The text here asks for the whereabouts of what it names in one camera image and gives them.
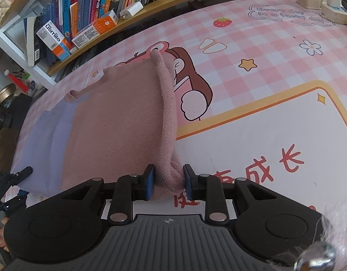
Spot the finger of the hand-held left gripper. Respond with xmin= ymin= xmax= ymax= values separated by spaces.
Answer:
xmin=10 ymin=166 xmax=33 ymax=187

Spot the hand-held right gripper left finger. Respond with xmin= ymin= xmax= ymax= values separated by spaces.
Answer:
xmin=35 ymin=164 xmax=156 ymax=223

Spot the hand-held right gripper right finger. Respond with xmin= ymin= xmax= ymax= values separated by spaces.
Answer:
xmin=183 ymin=164 xmax=318 ymax=223

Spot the pink and purple sweater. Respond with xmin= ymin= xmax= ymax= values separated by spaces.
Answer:
xmin=10 ymin=49 xmax=188 ymax=201

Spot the dark cloth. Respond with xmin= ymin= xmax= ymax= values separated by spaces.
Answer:
xmin=0 ymin=93 xmax=33 ymax=176

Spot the gold round tin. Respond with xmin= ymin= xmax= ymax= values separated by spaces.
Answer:
xmin=0 ymin=84 xmax=17 ymax=104

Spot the red tassel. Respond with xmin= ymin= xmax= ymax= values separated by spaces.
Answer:
xmin=5 ymin=70 xmax=30 ymax=92

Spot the pink checked cartoon desk mat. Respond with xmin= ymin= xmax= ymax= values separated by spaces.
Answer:
xmin=10 ymin=0 xmax=347 ymax=232

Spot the long orange and white box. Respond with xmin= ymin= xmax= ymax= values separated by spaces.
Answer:
xmin=71 ymin=9 xmax=119 ymax=49

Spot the white charger plug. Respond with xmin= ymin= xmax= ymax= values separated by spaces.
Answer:
xmin=119 ymin=1 xmax=144 ymax=20

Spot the row of colourful books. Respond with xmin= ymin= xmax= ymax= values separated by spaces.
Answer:
xmin=24 ymin=0 xmax=199 ymax=67

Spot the white power strip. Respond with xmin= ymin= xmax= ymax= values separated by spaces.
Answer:
xmin=320 ymin=1 xmax=347 ymax=26

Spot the white shelf frame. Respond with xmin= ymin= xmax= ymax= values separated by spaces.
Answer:
xmin=0 ymin=20 xmax=59 ymax=90

